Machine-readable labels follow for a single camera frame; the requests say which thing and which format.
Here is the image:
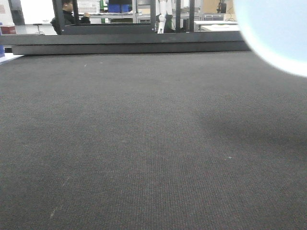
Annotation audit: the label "seated person in black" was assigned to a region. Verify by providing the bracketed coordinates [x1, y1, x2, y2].
[50, 0, 91, 35]

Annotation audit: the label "background blue bins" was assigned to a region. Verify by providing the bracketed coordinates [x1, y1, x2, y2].
[108, 4, 132, 13]

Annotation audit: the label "grey platform edge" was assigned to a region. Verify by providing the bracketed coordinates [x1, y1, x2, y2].
[0, 31, 250, 55]

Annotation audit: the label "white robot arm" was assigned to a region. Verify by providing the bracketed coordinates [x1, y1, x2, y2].
[234, 0, 307, 77]

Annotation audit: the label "white table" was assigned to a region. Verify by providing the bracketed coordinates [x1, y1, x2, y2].
[194, 21, 240, 32]

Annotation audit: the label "black stool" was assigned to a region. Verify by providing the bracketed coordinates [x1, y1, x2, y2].
[33, 23, 45, 35]

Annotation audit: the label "red box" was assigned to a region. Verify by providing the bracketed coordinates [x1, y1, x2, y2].
[0, 25, 16, 35]

